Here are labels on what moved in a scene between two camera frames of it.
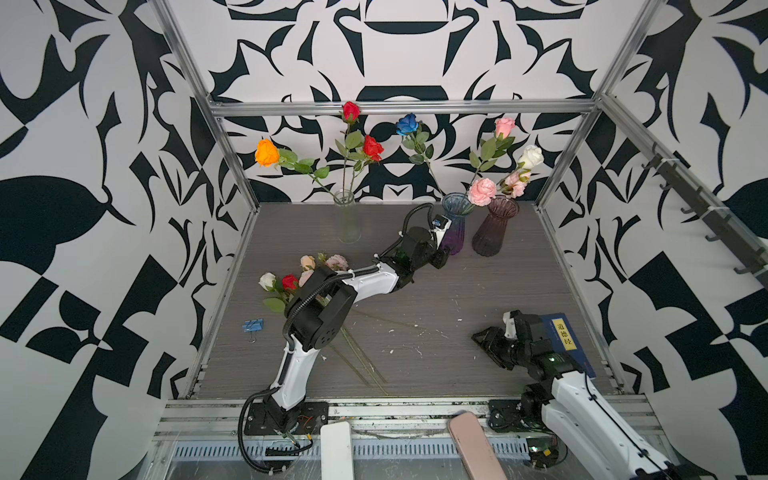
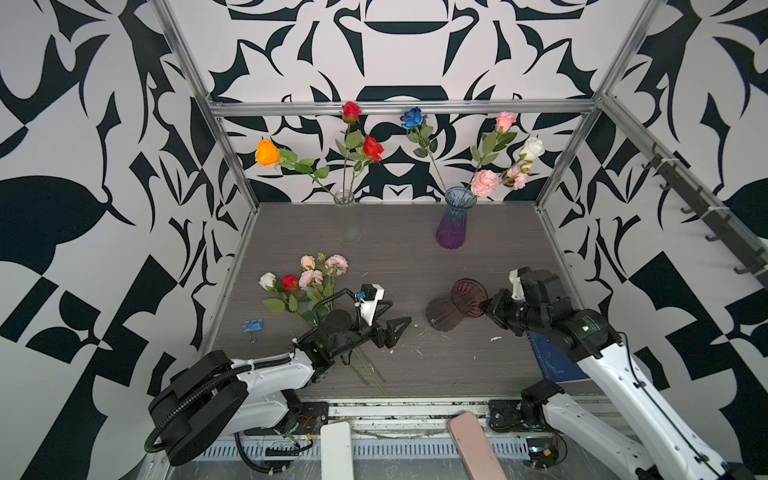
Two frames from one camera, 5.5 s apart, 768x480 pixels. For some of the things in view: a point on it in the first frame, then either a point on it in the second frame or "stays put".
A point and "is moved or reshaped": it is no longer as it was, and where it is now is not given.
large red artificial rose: x=371 y=151 stays put
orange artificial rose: x=268 y=154 stays put
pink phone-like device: x=477 y=451 stays put
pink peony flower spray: x=482 y=190 is moved or reshaped
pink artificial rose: x=493 y=147 stays put
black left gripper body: x=432 y=257 → x=361 y=333
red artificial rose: x=289 y=283 stays put
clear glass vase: x=347 y=216 stays put
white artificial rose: x=531 y=156 is moved or reshaped
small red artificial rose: x=350 y=112 stays put
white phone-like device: x=336 y=451 stays put
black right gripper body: x=502 y=348 → x=510 y=312
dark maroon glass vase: x=489 y=238 → x=464 y=300
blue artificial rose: x=414 y=138 is moved or reshaped
